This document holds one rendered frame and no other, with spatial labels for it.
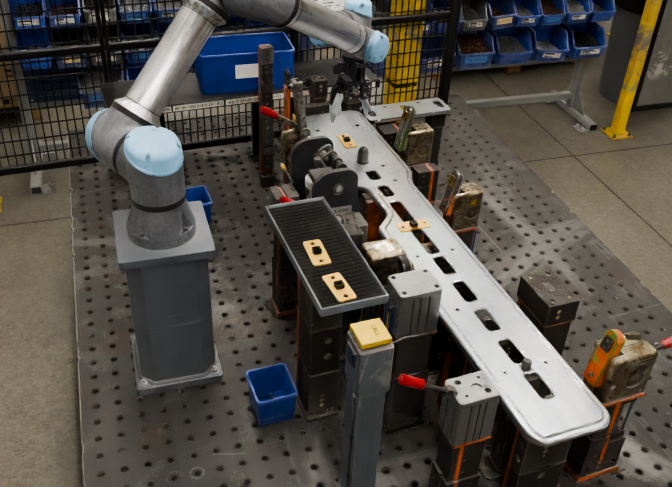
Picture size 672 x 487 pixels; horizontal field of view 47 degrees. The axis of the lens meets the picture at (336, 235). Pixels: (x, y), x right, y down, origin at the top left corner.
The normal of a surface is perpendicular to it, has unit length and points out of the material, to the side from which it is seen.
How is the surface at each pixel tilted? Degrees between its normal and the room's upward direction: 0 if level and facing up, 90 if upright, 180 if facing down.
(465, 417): 90
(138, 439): 0
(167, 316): 90
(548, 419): 0
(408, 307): 90
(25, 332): 0
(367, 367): 90
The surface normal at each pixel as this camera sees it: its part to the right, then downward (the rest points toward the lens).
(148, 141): 0.13, -0.75
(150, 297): 0.29, 0.56
